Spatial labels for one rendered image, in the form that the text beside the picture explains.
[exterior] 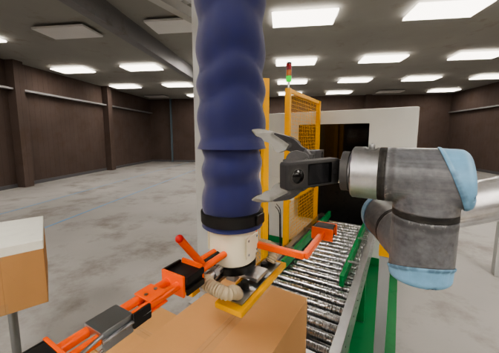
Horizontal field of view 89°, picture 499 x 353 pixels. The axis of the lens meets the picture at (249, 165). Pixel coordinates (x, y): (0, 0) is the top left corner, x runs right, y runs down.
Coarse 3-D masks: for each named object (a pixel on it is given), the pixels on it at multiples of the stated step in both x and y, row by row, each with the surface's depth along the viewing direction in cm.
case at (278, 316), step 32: (192, 320) 97; (224, 320) 97; (256, 320) 97; (288, 320) 97; (128, 352) 82; (160, 352) 82; (192, 352) 82; (224, 352) 82; (256, 352) 82; (288, 352) 95
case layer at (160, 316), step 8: (152, 312) 159; (160, 312) 159; (168, 312) 159; (152, 320) 152; (160, 320) 152; (168, 320) 152; (136, 328) 146; (144, 328) 146; (152, 328) 146; (128, 336) 140; (136, 336) 140; (144, 336) 140; (120, 344) 135; (128, 344) 135; (136, 344) 135; (96, 352) 130; (112, 352) 130; (120, 352) 130
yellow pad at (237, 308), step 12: (264, 264) 95; (276, 264) 100; (264, 276) 91; (276, 276) 94; (252, 288) 84; (264, 288) 86; (216, 300) 79; (240, 300) 78; (252, 300) 79; (228, 312) 76; (240, 312) 74
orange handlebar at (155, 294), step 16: (320, 240) 97; (208, 256) 83; (224, 256) 84; (304, 256) 84; (144, 288) 64; (160, 288) 64; (176, 288) 66; (128, 304) 59; (144, 304) 59; (160, 304) 62; (80, 336) 50; (96, 336) 49
